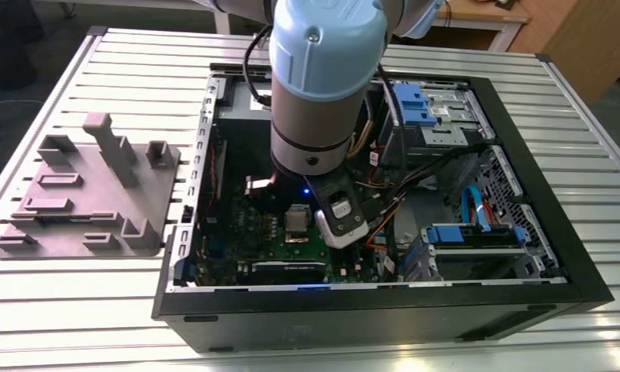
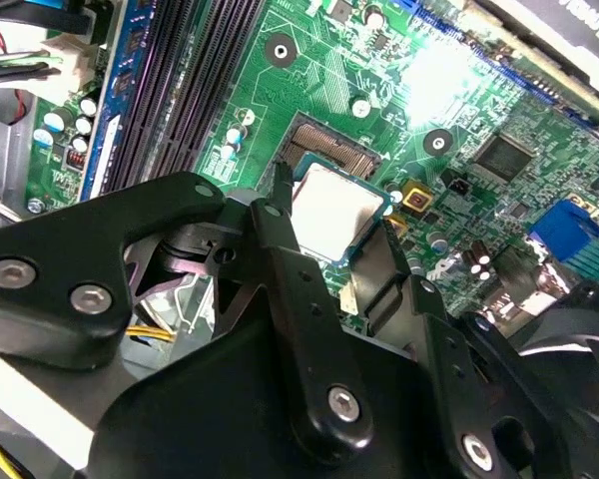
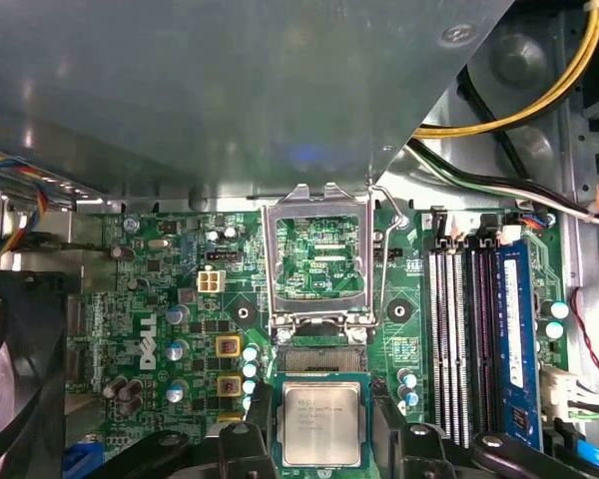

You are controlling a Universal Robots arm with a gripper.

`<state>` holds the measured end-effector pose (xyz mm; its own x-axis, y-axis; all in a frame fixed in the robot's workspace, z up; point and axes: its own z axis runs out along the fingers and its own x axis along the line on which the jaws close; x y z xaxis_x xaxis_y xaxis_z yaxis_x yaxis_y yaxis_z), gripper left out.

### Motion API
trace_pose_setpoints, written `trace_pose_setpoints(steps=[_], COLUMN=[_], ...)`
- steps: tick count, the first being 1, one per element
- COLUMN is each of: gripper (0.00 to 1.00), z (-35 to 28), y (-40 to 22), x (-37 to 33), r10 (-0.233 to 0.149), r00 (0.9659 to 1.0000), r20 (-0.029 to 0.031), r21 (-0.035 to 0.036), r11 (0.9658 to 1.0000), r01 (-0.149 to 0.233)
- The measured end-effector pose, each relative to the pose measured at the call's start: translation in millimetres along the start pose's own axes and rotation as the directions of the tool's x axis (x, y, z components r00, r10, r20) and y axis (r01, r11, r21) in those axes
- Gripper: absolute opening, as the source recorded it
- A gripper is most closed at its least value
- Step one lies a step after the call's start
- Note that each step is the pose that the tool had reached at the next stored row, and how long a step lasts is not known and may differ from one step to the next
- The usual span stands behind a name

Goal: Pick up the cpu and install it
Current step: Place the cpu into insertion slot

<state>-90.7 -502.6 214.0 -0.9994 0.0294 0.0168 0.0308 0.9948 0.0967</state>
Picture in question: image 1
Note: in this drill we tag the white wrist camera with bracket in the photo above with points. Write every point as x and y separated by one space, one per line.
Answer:
343 228

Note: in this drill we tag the black PC case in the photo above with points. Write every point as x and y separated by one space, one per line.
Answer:
340 321

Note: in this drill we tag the RAM stick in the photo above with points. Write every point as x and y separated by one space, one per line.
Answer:
64 220

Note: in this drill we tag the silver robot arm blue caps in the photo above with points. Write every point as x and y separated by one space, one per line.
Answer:
320 97

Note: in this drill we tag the metal disk bay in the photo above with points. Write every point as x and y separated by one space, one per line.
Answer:
486 253

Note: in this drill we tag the black chair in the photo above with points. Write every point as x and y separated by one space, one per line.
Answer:
9 38

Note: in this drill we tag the blue drive bay latch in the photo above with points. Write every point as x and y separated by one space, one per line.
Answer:
416 104

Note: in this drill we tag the hard disk in blue carrier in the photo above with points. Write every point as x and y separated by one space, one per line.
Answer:
475 237

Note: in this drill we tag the metal optical drive cage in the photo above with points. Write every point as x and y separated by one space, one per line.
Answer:
444 139

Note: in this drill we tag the grey parts rack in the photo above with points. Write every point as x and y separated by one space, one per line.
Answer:
108 193

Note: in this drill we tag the black graphics card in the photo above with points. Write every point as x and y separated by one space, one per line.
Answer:
289 272

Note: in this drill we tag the silver CPU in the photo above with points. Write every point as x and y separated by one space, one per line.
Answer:
297 221

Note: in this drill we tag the wooden desk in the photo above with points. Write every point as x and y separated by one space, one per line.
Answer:
475 15

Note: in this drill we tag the CPU socket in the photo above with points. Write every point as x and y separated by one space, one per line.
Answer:
296 238

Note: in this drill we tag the grey power supply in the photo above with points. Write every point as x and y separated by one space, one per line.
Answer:
243 147

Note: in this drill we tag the green motherboard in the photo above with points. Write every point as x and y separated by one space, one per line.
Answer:
227 240

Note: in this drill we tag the wooden cabinet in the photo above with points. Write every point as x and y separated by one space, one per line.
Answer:
588 38

